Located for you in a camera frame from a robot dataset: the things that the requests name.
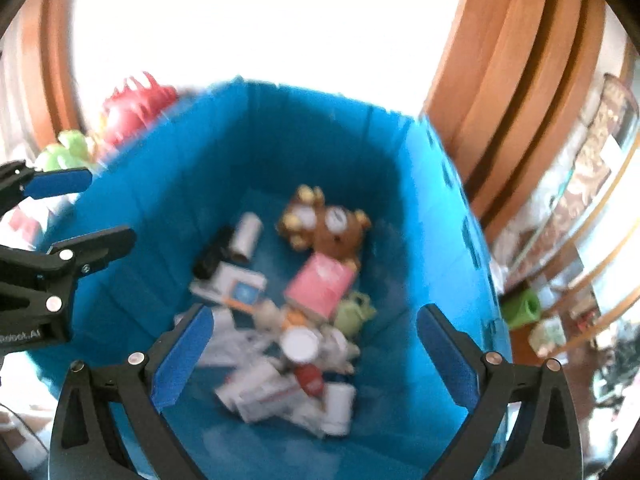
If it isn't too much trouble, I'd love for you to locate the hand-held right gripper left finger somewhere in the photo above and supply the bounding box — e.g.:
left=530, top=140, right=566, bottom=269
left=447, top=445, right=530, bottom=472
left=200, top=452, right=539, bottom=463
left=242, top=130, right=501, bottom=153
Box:
left=50, top=304, right=216, bottom=480

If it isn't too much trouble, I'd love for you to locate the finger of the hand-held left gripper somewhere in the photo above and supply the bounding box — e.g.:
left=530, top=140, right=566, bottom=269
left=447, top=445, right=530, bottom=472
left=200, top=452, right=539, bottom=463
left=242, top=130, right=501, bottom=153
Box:
left=0, top=160, right=93, bottom=211
left=0, top=226, right=137, bottom=286

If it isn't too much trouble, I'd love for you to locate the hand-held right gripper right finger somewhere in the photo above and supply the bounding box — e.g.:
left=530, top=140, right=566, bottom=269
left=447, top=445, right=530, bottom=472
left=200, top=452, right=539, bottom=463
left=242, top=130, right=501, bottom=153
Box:
left=416, top=304, right=585, bottom=480

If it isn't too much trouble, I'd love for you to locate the green frog plush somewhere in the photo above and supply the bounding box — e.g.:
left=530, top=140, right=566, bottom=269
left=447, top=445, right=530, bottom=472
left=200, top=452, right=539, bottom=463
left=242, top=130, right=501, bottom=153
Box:
left=37, top=130, right=96, bottom=171

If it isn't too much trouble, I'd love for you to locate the blue plastic storage bin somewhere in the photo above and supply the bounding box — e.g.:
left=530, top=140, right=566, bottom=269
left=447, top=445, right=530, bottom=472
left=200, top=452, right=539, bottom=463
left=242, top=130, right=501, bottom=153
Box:
left=25, top=77, right=516, bottom=480

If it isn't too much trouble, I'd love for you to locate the white paper packet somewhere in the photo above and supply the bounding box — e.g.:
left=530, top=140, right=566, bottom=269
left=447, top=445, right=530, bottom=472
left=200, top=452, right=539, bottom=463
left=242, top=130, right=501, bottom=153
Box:
left=197, top=307, right=261, bottom=366

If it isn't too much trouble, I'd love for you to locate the white box with blue print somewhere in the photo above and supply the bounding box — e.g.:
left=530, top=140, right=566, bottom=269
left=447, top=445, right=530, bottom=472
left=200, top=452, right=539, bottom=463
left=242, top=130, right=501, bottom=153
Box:
left=190, top=262, right=267, bottom=311

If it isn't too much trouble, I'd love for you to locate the white box with red stripe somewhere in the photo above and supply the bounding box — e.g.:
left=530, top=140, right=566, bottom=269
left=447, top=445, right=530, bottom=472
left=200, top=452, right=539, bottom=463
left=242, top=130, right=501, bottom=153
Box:
left=215, top=360, right=301, bottom=423

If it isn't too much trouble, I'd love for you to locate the green plastic object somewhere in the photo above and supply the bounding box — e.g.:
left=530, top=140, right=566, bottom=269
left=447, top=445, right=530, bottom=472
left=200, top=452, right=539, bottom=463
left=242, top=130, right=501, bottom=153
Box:
left=501, top=290, right=542, bottom=331

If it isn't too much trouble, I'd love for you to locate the black small object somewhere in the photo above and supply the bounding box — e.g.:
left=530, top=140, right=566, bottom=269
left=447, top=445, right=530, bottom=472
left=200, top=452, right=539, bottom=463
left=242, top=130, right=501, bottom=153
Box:
left=192, top=227, right=236, bottom=281

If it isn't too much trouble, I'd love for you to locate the red toy handbag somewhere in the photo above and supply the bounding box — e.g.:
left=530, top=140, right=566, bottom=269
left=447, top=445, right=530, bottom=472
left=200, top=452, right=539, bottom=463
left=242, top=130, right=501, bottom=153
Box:
left=102, top=72, right=178, bottom=150

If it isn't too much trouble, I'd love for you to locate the small green frog figure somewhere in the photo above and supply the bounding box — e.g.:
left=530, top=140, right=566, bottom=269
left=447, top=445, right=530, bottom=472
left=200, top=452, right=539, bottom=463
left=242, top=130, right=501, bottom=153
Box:
left=334, top=292, right=377, bottom=336

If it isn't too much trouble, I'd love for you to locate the white lidded jar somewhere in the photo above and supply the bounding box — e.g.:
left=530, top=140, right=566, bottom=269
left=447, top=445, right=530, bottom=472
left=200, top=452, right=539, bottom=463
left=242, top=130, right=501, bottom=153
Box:
left=280, top=327, right=321, bottom=363

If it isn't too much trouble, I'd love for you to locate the white plastic bottle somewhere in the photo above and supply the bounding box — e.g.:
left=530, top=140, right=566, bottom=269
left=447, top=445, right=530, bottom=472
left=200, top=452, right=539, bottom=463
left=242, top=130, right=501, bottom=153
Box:
left=320, top=382, right=357, bottom=436

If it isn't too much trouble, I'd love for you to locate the red small container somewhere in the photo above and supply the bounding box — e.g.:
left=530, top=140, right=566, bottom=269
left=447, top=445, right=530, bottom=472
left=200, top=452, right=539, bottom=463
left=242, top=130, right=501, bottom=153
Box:
left=295, top=365, right=325, bottom=395

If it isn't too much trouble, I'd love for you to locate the white cylindrical can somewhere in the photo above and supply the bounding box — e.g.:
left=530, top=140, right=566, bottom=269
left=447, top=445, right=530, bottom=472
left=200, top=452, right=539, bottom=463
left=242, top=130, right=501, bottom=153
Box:
left=229, top=211, right=264, bottom=263

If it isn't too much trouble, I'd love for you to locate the pink box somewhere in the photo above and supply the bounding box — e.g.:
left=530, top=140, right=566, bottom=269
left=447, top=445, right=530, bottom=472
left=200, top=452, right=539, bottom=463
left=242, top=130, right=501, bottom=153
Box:
left=284, top=254, right=358, bottom=323

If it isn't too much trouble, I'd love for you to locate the wooden slatted glass partition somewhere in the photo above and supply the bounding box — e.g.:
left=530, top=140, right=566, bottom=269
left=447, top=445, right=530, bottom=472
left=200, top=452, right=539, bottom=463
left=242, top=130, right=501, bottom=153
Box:
left=500, top=35, right=640, bottom=361

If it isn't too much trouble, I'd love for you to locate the brown teddy bear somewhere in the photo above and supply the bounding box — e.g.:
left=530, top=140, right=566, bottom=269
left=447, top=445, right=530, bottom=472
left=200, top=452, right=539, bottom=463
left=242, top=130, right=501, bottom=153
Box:
left=276, top=185, right=373, bottom=267

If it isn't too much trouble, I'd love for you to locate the patterned rolled carpet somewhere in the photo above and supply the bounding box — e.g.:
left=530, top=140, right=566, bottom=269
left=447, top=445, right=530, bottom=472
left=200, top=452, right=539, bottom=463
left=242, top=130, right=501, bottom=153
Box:
left=502, top=72, right=640, bottom=286

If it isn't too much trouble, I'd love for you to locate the wooden wall trim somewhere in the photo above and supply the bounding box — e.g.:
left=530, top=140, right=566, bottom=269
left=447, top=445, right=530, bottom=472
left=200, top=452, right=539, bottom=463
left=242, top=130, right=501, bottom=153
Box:
left=20, top=0, right=83, bottom=136

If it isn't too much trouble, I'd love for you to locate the wooden door frame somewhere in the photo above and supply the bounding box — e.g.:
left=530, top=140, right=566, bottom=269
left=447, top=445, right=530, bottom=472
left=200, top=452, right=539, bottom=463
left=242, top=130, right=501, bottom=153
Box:
left=425, top=0, right=616, bottom=241

